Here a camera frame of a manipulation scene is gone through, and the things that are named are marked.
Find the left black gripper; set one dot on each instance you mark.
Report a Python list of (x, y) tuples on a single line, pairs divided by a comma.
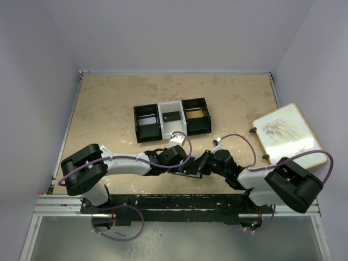
[(186, 163)]

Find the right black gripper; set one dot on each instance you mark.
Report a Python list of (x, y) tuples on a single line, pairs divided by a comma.
[(204, 159)]

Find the black leather card holder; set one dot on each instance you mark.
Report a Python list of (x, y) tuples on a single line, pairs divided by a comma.
[(182, 170)]

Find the black and white organizer tray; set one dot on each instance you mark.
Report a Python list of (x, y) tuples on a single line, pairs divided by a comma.
[(162, 130)]

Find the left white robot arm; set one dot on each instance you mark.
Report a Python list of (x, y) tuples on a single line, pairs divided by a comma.
[(83, 171)]

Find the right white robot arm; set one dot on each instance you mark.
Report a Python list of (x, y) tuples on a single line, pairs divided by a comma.
[(287, 182)]

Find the black credit card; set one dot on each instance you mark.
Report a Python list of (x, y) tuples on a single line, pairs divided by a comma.
[(171, 116)]

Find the silver credit card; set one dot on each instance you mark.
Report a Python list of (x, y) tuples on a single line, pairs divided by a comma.
[(147, 120)]

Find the gold credit card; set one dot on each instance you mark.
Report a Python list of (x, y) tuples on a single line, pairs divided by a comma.
[(196, 113)]

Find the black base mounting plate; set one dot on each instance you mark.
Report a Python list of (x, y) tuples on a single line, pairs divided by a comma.
[(230, 209)]

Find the white board with wood rim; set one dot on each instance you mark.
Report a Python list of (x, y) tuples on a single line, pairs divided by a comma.
[(285, 133)]

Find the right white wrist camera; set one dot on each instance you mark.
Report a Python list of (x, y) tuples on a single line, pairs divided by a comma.
[(217, 145)]

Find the aluminium frame rail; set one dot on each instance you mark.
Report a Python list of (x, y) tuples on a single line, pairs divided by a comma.
[(172, 227)]

